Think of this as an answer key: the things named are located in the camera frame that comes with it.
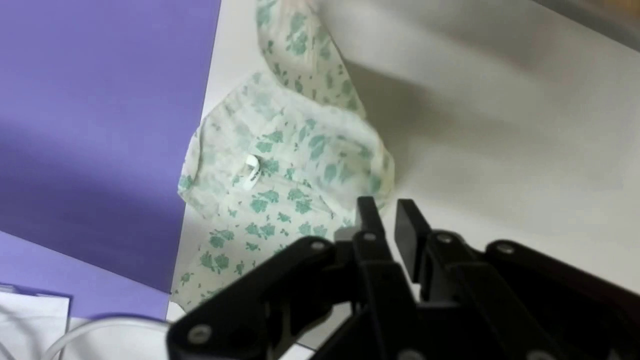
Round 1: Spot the white paper sheet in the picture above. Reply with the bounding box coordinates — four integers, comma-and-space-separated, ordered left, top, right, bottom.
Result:
0, 284, 75, 360

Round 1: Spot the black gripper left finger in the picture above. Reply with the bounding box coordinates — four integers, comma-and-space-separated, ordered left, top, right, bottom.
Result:
164, 193, 428, 360

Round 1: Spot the white cloth with green print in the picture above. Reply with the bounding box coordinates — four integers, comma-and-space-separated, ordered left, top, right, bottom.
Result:
171, 0, 397, 313

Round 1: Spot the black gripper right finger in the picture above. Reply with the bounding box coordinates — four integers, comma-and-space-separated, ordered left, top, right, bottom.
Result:
393, 196, 640, 360

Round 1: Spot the purple mat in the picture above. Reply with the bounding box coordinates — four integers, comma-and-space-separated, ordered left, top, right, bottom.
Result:
0, 0, 224, 322

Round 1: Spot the white coiled cable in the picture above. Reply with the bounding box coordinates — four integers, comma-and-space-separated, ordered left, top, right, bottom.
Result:
41, 312, 177, 360

